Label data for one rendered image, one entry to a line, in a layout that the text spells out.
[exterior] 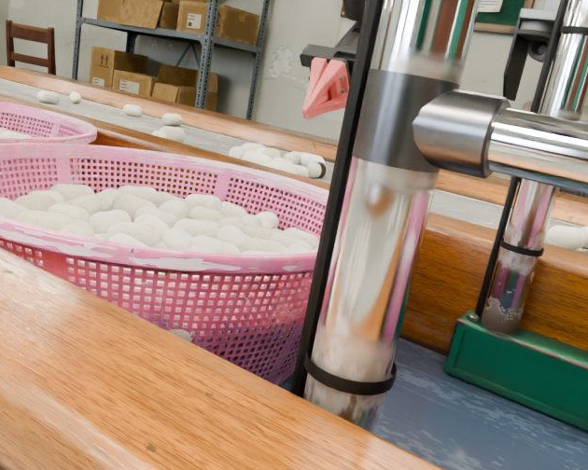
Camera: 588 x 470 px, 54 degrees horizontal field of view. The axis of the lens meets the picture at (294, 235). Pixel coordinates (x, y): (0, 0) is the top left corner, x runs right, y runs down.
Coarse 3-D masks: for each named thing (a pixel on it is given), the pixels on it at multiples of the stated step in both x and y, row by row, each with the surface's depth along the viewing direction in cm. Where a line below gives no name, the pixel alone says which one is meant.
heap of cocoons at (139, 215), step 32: (32, 192) 39; (64, 192) 42; (128, 192) 45; (160, 192) 45; (32, 224) 34; (64, 224) 35; (96, 224) 36; (128, 224) 35; (160, 224) 37; (192, 224) 38; (224, 224) 40; (256, 224) 42
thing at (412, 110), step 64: (384, 0) 14; (448, 0) 13; (384, 64) 14; (448, 64) 14; (384, 128) 14; (448, 128) 13; (512, 128) 13; (576, 128) 12; (384, 192) 14; (320, 256) 16; (384, 256) 15; (320, 320) 16; (384, 320) 15; (320, 384) 16; (384, 384) 16
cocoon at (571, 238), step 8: (552, 232) 53; (560, 232) 52; (568, 232) 52; (576, 232) 53; (552, 240) 53; (560, 240) 52; (568, 240) 52; (576, 240) 53; (584, 240) 53; (568, 248) 53; (576, 248) 53
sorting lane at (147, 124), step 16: (0, 80) 122; (16, 96) 98; (32, 96) 102; (64, 96) 113; (80, 112) 92; (96, 112) 96; (112, 112) 100; (128, 128) 83; (144, 128) 87; (160, 128) 90; (192, 128) 98; (192, 144) 79; (208, 144) 82; (224, 144) 85; (240, 144) 89; (448, 192) 76; (432, 208) 63; (448, 208) 65; (464, 208) 67; (480, 208) 69; (496, 208) 71; (480, 224) 59; (496, 224) 60; (560, 224) 68; (544, 240) 57
